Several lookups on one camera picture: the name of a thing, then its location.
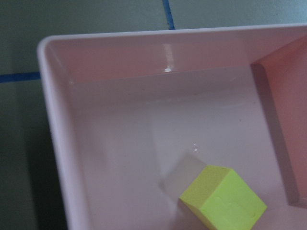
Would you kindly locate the yellow foam block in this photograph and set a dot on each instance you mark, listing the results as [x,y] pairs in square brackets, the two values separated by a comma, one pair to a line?
[222,200]

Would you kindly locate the pink plastic bin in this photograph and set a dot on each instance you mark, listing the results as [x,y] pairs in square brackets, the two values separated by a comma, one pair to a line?
[135,116]

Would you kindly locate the orange foam block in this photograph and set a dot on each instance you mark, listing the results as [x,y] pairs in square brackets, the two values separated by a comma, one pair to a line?
[281,81]

